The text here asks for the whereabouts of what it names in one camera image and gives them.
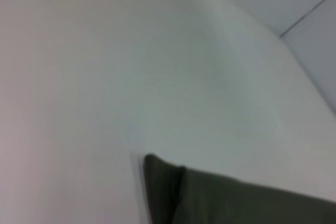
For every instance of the dark green printed T-shirt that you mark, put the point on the dark green printed T-shirt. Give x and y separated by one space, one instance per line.
223 200

